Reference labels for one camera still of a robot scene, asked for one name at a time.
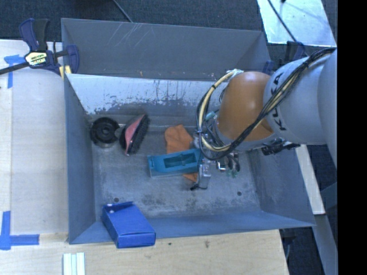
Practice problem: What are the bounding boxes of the black round ribbed disc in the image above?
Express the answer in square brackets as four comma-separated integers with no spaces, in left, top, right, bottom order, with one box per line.
[89,117,121,147]

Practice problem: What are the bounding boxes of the orange cloth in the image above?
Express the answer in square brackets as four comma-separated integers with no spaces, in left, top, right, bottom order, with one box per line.
[164,124,201,183]

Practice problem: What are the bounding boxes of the blue cardboard box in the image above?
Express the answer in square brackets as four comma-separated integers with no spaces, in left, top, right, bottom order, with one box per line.
[100,201,157,249]

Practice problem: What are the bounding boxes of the pale wood board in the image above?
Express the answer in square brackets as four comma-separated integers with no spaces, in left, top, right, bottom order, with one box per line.
[10,40,70,236]

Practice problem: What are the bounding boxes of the red and black brush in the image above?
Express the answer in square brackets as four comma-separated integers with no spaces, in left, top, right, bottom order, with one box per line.
[119,113,151,156]

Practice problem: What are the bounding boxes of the grey metal bin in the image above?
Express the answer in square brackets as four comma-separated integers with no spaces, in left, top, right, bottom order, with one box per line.
[60,18,317,245]

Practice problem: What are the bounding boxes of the teal flat box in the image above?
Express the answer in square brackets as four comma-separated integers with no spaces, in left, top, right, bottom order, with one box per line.
[147,148,205,179]

